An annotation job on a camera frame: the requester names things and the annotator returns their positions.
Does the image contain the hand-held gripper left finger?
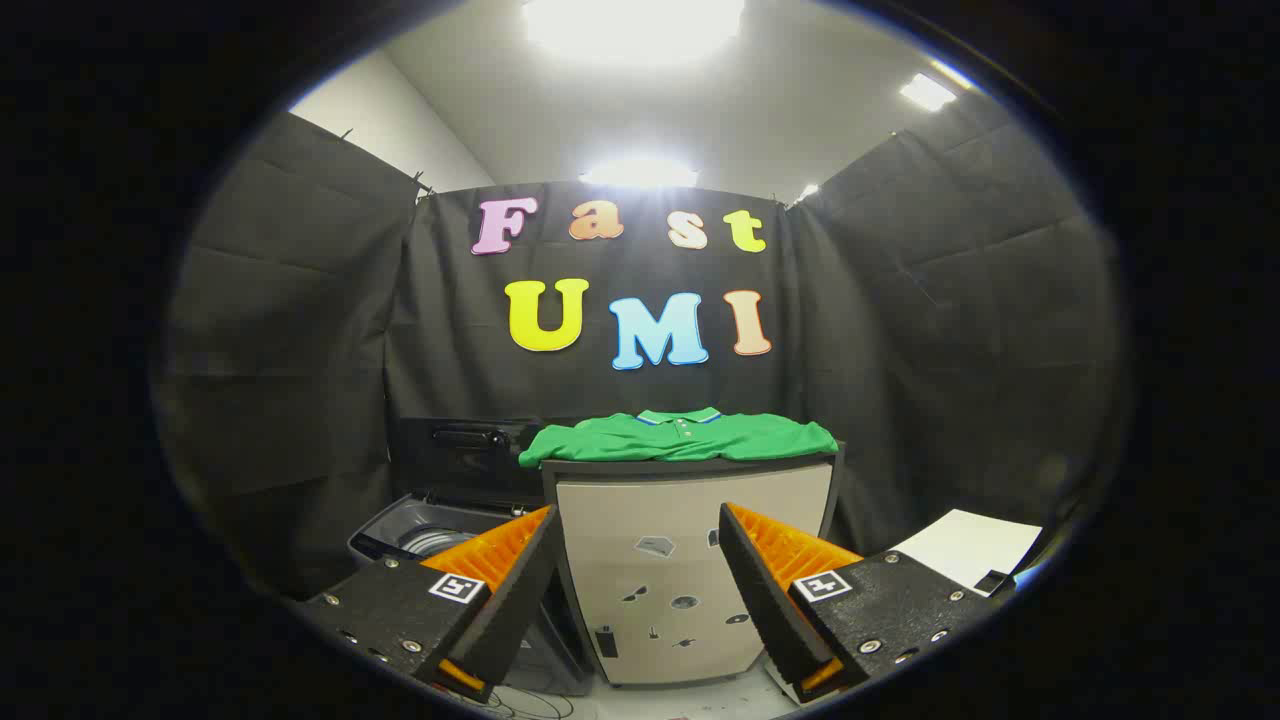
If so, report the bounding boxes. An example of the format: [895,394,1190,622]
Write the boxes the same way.
[295,505,561,704]

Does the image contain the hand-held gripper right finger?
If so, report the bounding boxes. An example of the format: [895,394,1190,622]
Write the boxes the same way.
[718,502,1001,704]

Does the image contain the grey washing machine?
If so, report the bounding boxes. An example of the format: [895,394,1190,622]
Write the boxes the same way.
[347,490,596,696]

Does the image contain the green polo shirt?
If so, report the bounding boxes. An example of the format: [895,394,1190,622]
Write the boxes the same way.
[518,407,839,469]

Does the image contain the beige cabinet with dark top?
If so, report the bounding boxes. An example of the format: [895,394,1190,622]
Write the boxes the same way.
[541,450,846,689]

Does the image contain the white flat board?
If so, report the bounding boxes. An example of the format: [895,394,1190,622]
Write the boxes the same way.
[890,508,1044,598]

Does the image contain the black backdrop cloth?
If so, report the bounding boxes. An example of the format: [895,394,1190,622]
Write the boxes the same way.
[150,95,1131,601]

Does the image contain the ceiling light panel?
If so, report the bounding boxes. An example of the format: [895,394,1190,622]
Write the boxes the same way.
[898,73,959,113]
[522,0,746,63]
[580,158,699,189]

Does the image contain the black floor cable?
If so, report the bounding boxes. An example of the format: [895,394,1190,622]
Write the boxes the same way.
[488,688,578,720]

